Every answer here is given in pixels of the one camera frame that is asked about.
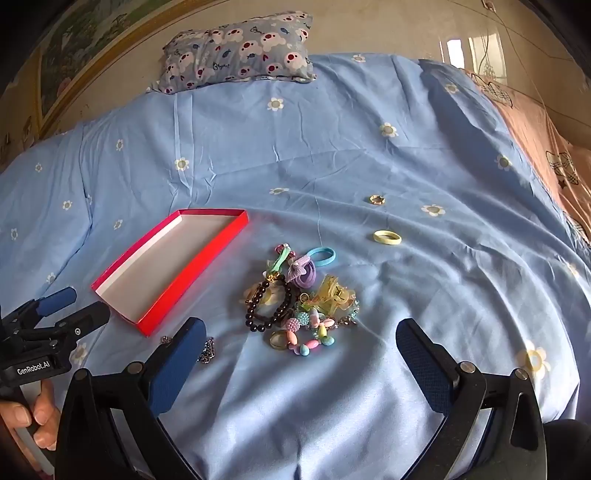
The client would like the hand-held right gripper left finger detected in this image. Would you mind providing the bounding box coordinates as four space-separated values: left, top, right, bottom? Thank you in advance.
54 316 207 480

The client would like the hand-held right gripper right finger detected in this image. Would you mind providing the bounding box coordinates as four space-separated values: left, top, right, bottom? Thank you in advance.
396 318 546 480

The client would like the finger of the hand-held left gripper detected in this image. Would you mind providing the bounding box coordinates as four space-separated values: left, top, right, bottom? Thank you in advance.
14 287 78 324
46 302 112 346

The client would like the black bead bracelet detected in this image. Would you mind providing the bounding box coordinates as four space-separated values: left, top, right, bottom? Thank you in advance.
244 276 296 334

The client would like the red cardboard box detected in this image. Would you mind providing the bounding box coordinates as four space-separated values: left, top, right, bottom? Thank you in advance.
91 209 250 337

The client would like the yellow bow hair clip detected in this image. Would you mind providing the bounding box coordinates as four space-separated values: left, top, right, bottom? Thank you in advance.
314 274 358 319

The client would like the colorful bead bracelet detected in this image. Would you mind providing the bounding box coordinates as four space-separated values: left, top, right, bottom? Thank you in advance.
284 309 338 358

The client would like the blue hair tie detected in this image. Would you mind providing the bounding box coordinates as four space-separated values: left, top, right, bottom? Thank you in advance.
307 247 336 267

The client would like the purple hair tie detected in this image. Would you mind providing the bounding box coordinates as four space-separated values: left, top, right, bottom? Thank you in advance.
285 255 318 289

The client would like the person's left hand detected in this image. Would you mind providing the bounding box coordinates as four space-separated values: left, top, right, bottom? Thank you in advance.
0 381 64 450

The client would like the blue flowered bedsheet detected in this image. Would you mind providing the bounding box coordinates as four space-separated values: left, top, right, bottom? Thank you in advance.
0 53 583 480

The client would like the pink printed blanket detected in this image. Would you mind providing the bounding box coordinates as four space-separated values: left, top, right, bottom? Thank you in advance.
464 69 591 241

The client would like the animal print pillow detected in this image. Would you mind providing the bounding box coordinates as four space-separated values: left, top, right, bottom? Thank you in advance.
147 13 318 95

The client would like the silver chain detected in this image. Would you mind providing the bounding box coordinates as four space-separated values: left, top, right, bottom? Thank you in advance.
161 336 217 365

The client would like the framed wall painting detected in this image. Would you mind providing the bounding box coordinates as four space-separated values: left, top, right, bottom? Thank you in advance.
39 0 222 132

